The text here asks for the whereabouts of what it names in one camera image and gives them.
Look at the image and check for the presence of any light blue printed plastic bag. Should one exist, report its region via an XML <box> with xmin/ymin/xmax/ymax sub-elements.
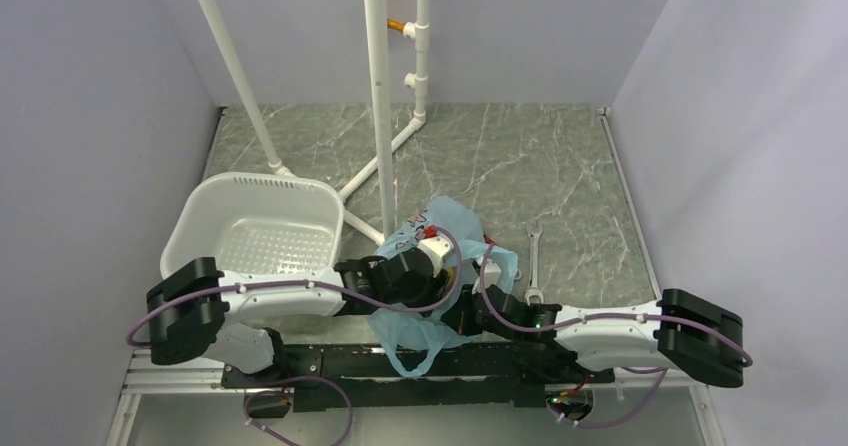
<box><xmin>368</xmin><ymin>196</ymin><xmax>488</xmax><ymax>378</ymax></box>

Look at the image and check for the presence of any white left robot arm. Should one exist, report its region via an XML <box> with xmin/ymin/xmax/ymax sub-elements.
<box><xmin>141</xmin><ymin>247</ymin><xmax>458</xmax><ymax>386</ymax></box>

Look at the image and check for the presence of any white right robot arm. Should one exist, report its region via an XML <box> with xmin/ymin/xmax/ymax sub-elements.
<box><xmin>442</xmin><ymin>285</ymin><xmax>752</xmax><ymax>389</ymax></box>

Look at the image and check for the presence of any yellow fake fruit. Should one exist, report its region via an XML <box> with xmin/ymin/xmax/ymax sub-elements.
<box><xmin>444</xmin><ymin>267</ymin><xmax>458</xmax><ymax>289</ymax></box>

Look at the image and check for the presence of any silver combination wrench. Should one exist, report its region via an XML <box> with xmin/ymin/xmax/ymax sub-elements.
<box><xmin>524</xmin><ymin>220</ymin><xmax>544</xmax><ymax>305</ymax></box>

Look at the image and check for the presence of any white plastic basket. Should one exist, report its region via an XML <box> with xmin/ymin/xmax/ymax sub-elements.
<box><xmin>159</xmin><ymin>172</ymin><xmax>344</xmax><ymax>278</ymax></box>

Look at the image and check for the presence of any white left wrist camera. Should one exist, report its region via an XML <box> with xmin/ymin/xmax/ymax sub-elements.
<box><xmin>416</xmin><ymin>226</ymin><xmax>455</xmax><ymax>277</ymax></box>

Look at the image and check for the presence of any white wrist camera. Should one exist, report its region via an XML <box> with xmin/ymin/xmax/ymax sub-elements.
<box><xmin>472</xmin><ymin>257</ymin><xmax>502</xmax><ymax>294</ymax></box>
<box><xmin>416</xmin><ymin>226</ymin><xmax>455</xmax><ymax>277</ymax></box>

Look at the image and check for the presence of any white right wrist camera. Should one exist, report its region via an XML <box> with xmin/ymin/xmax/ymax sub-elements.
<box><xmin>472</xmin><ymin>257</ymin><xmax>502</xmax><ymax>294</ymax></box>

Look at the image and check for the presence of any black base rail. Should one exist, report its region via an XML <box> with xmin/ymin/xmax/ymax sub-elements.
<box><xmin>221</xmin><ymin>342</ymin><xmax>613</xmax><ymax>412</ymax></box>

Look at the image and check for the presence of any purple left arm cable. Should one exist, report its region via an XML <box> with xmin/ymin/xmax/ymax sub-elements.
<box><xmin>125</xmin><ymin>226</ymin><xmax>465</xmax><ymax>446</ymax></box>

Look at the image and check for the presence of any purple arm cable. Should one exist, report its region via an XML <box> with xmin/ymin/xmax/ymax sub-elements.
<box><xmin>125</xmin><ymin>226</ymin><xmax>465</xmax><ymax>446</ymax></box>
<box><xmin>478</xmin><ymin>244</ymin><xmax>755</xmax><ymax>431</ymax></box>

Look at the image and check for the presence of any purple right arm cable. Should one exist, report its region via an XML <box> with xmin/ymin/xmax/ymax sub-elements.
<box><xmin>478</xmin><ymin>244</ymin><xmax>755</xmax><ymax>431</ymax></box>

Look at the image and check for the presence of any white PVC pipe frame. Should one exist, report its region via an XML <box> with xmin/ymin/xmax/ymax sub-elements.
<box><xmin>197</xmin><ymin>0</ymin><xmax>426</xmax><ymax>245</ymax></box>

